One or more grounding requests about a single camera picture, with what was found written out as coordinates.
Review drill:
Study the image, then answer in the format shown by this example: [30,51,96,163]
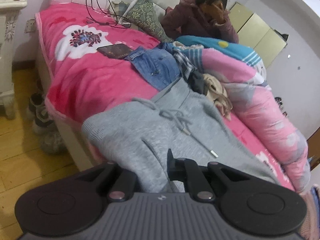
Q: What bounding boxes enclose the grey drawstring sweatpants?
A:
[82,79,277,193]

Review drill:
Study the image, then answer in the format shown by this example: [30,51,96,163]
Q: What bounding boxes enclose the grey floral pillow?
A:
[123,0,173,43]

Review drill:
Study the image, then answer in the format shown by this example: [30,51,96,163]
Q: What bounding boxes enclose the plaid shirt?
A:
[172,48,198,82]

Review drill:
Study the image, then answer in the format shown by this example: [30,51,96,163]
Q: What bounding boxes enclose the blue denim jeans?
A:
[125,42,198,92]

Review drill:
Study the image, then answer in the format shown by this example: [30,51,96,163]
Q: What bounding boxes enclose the pink patchwork quilt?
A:
[174,35,310,192]

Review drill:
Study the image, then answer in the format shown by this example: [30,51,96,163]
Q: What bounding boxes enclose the beige crumpled garment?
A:
[203,74,233,121]

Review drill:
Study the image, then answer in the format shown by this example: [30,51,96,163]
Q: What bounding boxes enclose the white carved nightstand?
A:
[0,0,27,119]

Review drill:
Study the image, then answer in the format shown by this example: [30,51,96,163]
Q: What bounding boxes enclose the pink floral fleece blanket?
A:
[36,3,295,191]

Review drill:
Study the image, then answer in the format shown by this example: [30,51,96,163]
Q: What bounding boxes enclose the yellow-green cabinet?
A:
[229,2,287,68]

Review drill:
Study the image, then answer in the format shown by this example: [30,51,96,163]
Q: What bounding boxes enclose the dark shoes on floor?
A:
[27,93,67,154]

